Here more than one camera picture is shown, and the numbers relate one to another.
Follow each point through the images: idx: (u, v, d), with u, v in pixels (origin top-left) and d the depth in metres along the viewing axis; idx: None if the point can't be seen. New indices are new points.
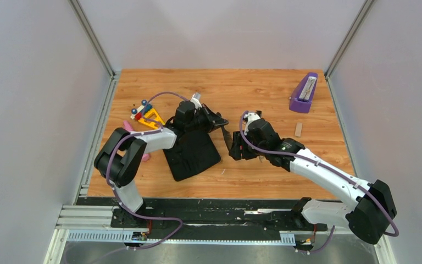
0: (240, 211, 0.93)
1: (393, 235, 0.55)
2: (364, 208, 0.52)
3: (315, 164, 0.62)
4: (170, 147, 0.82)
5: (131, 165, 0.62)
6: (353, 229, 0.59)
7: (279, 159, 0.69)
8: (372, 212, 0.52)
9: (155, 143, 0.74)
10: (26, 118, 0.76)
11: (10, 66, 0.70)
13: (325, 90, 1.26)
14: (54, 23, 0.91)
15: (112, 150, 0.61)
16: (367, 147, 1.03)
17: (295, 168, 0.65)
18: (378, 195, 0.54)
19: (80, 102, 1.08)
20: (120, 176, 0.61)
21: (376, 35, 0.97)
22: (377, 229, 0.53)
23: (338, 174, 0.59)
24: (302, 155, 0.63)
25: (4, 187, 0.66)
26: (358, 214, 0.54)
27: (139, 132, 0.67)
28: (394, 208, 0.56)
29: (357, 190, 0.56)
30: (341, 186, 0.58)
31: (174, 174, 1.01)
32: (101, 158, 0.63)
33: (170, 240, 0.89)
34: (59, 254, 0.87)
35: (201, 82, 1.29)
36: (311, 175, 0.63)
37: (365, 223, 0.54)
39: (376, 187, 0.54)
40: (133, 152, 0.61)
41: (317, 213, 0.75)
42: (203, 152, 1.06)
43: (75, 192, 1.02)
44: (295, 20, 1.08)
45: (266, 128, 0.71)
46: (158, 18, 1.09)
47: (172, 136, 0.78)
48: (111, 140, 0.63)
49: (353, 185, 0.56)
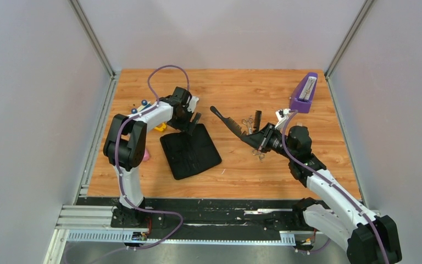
0: (240, 211, 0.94)
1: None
2: (361, 234, 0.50)
3: (329, 185, 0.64)
4: (168, 120, 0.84)
5: (139, 147, 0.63)
6: (349, 253, 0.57)
7: (299, 172, 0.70)
8: (369, 238, 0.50)
9: (155, 120, 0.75)
10: (26, 119, 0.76)
11: (11, 68, 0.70)
13: (325, 90, 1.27)
14: (54, 24, 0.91)
15: (117, 136, 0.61)
16: (367, 146, 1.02)
17: (310, 184, 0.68)
18: (382, 230, 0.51)
19: (80, 102, 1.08)
20: (129, 159, 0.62)
21: (376, 35, 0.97)
22: (369, 256, 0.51)
23: (348, 199, 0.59)
24: (320, 174, 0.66)
25: (4, 186, 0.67)
26: (354, 237, 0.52)
27: (137, 114, 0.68)
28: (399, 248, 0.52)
29: (361, 217, 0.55)
30: (347, 209, 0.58)
31: (172, 170, 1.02)
32: (109, 146, 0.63)
33: (170, 240, 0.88)
34: (60, 254, 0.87)
35: (201, 82, 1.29)
36: (322, 193, 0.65)
37: (360, 248, 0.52)
39: (381, 220, 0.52)
40: (136, 134, 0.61)
41: (318, 220, 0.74)
42: (203, 152, 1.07)
43: (75, 192, 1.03)
44: (295, 20, 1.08)
45: (306, 144, 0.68)
46: (158, 18, 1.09)
47: (170, 108, 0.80)
48: (113, 127, 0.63)
49: (359, 211, 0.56)
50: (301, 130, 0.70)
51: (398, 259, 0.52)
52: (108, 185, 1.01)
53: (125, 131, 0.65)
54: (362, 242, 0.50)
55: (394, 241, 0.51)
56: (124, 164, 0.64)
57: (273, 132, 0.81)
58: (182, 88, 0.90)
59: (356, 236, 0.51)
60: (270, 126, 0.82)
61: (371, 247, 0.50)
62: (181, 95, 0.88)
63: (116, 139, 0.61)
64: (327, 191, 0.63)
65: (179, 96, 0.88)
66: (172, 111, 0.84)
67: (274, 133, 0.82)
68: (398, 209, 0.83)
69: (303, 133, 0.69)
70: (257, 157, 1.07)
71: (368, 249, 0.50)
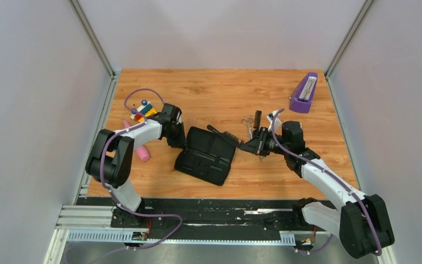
0: (240, 211, 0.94)
1: (379, 253, 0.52)
2: (350, 210, 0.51)
3: (321, 170, 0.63)
4: (157, 138, 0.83)
5: (125, 164, 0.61)
6: (341, 237, 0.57)
7: (294, 164, 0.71)
8: (355, 213, 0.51)
9: (143, 137, 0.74)
10: (26, 118, 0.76)
11: (11, 68, 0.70)
13: (325, 90, 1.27)
14: (54, 24, 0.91)
15: (103, 152, 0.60)
16: (367, 146, 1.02)
17: (304, 172, 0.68)
18: (372, 209, 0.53)
19: (80, 102, 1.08)
20: (114, 176, 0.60)
21: (376, 35, 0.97)
22: (359, 235, 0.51)
23: (338, 181, 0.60)
24: (313, 161, 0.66)
25: (4, 185, 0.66)
26: (342, 215, 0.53)
27: (124, 130, 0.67)
28: (390, 229, 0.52)
29: (350, 197, 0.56)
30: (337, 191, 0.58)
31: (211, 181, 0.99)
32: (92, 163, 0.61)
33: (170, 240, 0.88)
34: (60, 254, 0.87)
35: (202, 82, 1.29)
36: (316, 181, 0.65)
37: (348, 226, 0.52)
39: (371, 199, 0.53)
40: (123, 149, 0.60)
41: (315, 213, 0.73)
42: (218, 149, 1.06)
43: (75, 192, 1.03)
44: (295, 20, 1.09)
45: (298, 135, 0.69)
46: (158, 18, 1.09)
47: (158, 126, 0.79)
48: (97, 143, 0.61)
49: (348, 191, 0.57)
50: (293, 123, 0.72)
51: (389, 242, 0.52)
52: None
53: (110, 148, 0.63)
54: (350, 217, 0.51)
55: (384, 221, 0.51)
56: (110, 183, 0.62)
57: (267, 135, 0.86)
58: (171, 104, 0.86)
59: (344, 212, 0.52)
60: (264, 129, 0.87)
61: (360, 226, 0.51)
62: (170, 111, 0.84)
63: (101, 155, 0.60)
64: (320, 177, 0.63)
65: (168, 113, 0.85)
66: (161, 130, 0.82)
67: (268, 136, 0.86)
68: (398, 209, 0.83)
69: (295, 126, 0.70)
70: (257, 157, 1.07)
71: (358, 228, 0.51)
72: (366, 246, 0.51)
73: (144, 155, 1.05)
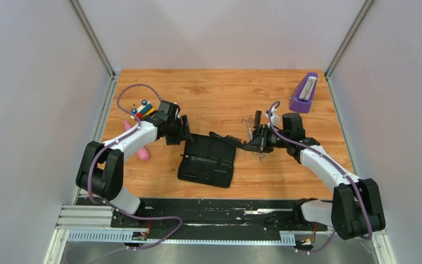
0: (240, 211, 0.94)
1: (368, 238, 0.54)
2: (344, 192, 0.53)
3: (320, 155, 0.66)
4: (153, 139, 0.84)
5: (114, 178, 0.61)
6: (332, 221, 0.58)
7: (294, 149, 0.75)
8: (347, 193, 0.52)
9: (134, 144, 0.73)
10: (26, 118, 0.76)
11: (10, 67, 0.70)
13: (325, 90, 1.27)
14: (54, 24, 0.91)
15: (90, 167, 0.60)
16: (367, 146, 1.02)
17: (303, 157, 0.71)
18: (365, 192, 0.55)
19: (80, 102, 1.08)
20: (104, 191, 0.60)
21: (376, 35, 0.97)
22: (349, 215, 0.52)
23: (334, 164, 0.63)
24: (311, 147, 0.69)
25: (3, 185, 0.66)
26: (334, 196, 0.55)
27: (114, 141, 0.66)
28: (382, 213, 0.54)
29: (344, 179, 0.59)
30: (332, 173, 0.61)
31: (217, 183, 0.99)
32: (82, 176, 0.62)
33: (170, 239, 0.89)
34: (60, 254, 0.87)
35: (202, 82, 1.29)
36: (314, 165, 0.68)
37: (339, 207, 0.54)
39: (365, 182, 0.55)
40: (110, 165, 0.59)
41: (311, 208, 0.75)
42: (221, 151, 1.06)
43: (75, 192, 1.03)
44: (295, 20, 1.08)
45: (296, 121, 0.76)
46: (157, 18, 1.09)
47: (151, 130, 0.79)
48: (86, 158, 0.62)
49: (343, 174, 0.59)
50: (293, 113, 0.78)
51: (379, 226, 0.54)
52: None
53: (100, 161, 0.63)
54: (342, 198, 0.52)
55: (376, 204, 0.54)
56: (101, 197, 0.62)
57: (268, 131, 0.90)
58: (168, 102, 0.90)
59: (336, 191, 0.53)
60: (264, 126, 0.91)
61: (351, 208, 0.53)
62: (167, 109, 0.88)
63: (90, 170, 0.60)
64: (317, 161, 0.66)
65: (165, 111, 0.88)
66: (157, 132, 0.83)
67: (269, 132, 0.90)
68: (398, 209, 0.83)
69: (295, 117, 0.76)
70: (257, 157, 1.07)
71: (350, 210, 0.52)
72: (356, 227, 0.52)
73: (144, 155, 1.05)
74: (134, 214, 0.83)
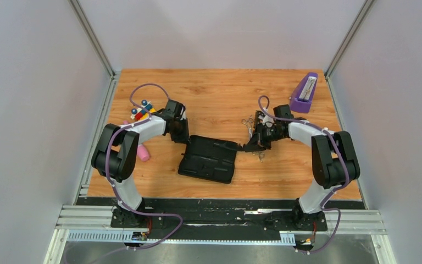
0: (240, 211, 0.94)
1: (346, 184, 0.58)
2: (320, 141, 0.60)
3: (303, 124, 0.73)
4: (161, 134, 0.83)
5: (129, 158, 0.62)
6: (315, 175, 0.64)
7: (284, 127, 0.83)
8: (323, 140, 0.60)
9: (146, 133, 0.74)
10: (26, 119, 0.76)
11: (9, 69, 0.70)
13: (325, 90, 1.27)
14: (54, 25, 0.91)
15: (107, 146, 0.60)
16: (367, 145, 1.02)
17: (291, 131, 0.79)
18: (341, 144, 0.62)
19: (80, 102, 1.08)
20: (120, 170, 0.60)
21: (376, 35, 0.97)
22: (325, 160, 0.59)
23: (312, 125, 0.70)
24: (298, 120, 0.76)
25: (2, 186, 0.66)
26: (312, 146, 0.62)
27: (129, 125, 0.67)
28: (356, 161, 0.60)
29: (321, 132, 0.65)
30: (312, 131, 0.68)
31: (217, 180, 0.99)
32: (98, 156, 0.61)
33: (170, 239, 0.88)
34: (59, 254, 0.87)
35: (201, 82, 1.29)
36: (300, 135, 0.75)
37: (317, 154, 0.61)
39: (340, 133, 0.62)
40: (127, 144, 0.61)
41: (306, 198, 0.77)
42: (221, 151, 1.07)
43: (75, 192, 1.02)
44: (296, 20, 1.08)
45: (284, 108, 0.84)
46: (157, 18, 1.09)
47: (162, 122, 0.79)
48: (103, 137, 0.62)
49: (320, 130, 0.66)
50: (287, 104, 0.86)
51: (355, 172, 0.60)
52: (107, 185, 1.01)
53: (116, 141, 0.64)
54: (318, 145, 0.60)
55: (350, 152, 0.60)
56: (115, 177, 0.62)
57: (262, 128, 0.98)
58: (175, 100, 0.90)
59: (314, 140, 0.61)
60: (259, 125, 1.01)
61: (327, 154, 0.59)
62: (173, 108, 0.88)
63: (107, 148, 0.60)
64: (301, 127, 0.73)
65: (172, 109, 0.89)
66: (165, 126, 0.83)
67: (263, 128, 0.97)
68: (398, 209, 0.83)
69: (283, 106, 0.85)
70: (257, 157, 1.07)
71: (326, 155, 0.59)
72: (333, 171, 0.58)
73: (144, 155, 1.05)
74: (137, 211, 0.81)
